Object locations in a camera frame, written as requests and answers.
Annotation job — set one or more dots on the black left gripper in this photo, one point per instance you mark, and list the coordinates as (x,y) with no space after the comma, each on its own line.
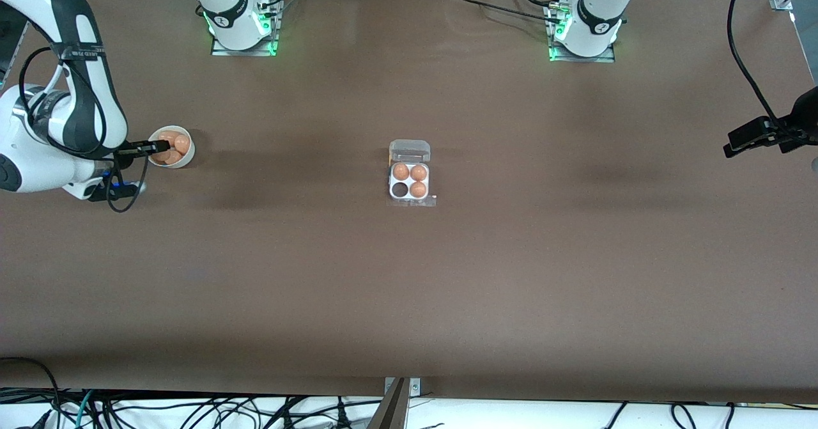
(806,114)

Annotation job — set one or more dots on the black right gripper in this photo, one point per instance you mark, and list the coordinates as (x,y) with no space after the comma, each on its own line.
(130,150)

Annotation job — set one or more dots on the clear plastic egg carton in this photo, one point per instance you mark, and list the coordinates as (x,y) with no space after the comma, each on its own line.
(409,151)

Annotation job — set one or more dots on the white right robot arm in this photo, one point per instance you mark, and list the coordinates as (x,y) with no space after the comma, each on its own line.
(230,7)

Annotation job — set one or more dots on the white round bowl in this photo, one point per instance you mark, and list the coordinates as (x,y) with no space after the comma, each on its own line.
(189,158)

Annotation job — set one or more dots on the brown table cover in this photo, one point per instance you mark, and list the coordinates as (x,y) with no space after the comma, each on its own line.
(511,288)

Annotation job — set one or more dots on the grey metal strut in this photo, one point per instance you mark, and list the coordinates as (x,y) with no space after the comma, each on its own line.
(391,410)

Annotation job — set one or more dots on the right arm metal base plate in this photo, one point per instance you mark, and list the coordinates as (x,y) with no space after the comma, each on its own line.
(273,32)

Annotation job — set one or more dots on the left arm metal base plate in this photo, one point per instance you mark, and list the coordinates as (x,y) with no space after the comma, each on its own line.
(575,59)

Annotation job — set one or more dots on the small metal bracket plate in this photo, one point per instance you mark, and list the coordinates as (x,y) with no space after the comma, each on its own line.
(415,387)

